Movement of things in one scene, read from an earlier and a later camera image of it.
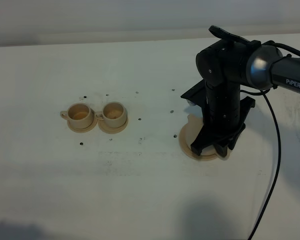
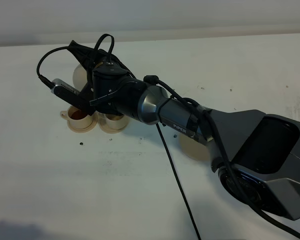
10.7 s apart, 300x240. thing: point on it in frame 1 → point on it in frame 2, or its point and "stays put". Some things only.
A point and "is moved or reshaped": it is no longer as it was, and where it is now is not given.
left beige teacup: (80, 115) stays put
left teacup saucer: (84, 130) stays put
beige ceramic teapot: (193, 127) is moved or reshaped
